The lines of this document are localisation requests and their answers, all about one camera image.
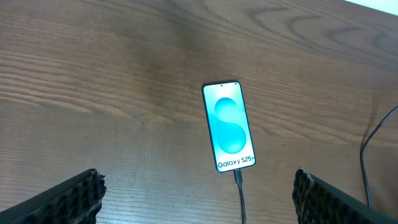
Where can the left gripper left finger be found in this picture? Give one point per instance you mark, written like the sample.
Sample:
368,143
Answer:
76,200

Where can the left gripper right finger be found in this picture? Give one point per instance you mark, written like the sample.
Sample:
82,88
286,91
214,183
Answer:
318,202

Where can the blue Samsung Galaxy smartphone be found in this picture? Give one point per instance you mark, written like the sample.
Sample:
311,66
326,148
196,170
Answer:
228,124

